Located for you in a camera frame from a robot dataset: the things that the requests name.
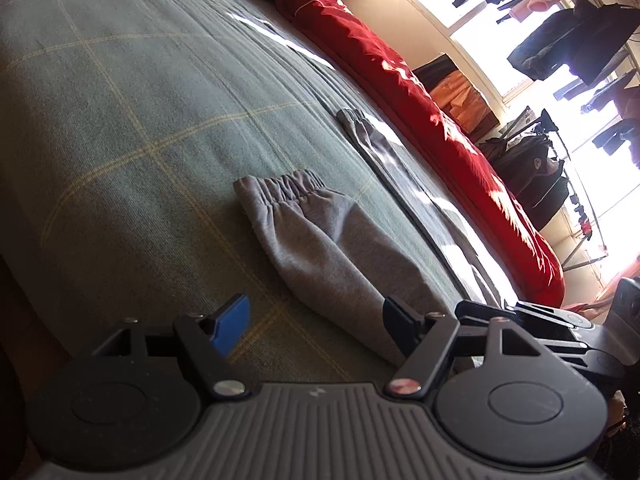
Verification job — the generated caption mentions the bay window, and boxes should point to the bay window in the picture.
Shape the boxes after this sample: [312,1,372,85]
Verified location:
[390,0,640,286]

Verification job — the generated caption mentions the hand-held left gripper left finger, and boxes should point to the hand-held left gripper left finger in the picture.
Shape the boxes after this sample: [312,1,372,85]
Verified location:
[75,291,251,402]

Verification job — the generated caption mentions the grey sweatpants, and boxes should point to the grey sweatpants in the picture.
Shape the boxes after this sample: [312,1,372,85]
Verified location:
[234,107,523,367]

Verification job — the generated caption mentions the red duvet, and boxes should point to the red duvet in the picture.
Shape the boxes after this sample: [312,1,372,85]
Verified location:
[274,0,566,308]

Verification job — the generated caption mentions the metal clothes drying rack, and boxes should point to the metal clothes drying rack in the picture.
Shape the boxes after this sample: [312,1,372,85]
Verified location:
[560,195,608,271]

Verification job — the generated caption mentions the black jacket with round logo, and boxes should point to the black jacket with round logo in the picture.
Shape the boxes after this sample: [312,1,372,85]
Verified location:
[500,132,571,231]

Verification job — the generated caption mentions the dark brown cloth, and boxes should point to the dark brown cloth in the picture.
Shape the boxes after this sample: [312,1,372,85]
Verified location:
[412,55,458,93]

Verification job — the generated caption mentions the row of small hanging garments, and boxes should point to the row of small hanging garments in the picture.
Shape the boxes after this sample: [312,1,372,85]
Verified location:
[570,192,594,239]

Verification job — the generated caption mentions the black coat stand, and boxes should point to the black coat stand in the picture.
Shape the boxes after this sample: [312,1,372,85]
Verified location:
[500,106,558,136]

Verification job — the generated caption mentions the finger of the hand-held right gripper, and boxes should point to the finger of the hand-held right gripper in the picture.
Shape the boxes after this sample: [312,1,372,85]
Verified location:
[456,300,521,330]

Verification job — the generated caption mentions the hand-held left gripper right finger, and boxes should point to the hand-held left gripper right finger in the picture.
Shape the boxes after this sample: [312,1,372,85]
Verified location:
[382,296,561,401]

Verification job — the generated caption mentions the hanging laundry row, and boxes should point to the hanging laundry row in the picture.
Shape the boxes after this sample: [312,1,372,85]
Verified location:
[450,0,640,171]

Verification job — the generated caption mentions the orange cloth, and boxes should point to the orange cloth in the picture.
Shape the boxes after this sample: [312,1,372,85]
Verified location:
[430,70,488,128]

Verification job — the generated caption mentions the bed with green checked sheet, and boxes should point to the bed with green checked sheet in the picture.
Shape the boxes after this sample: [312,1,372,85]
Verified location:
[0,0,526,391]

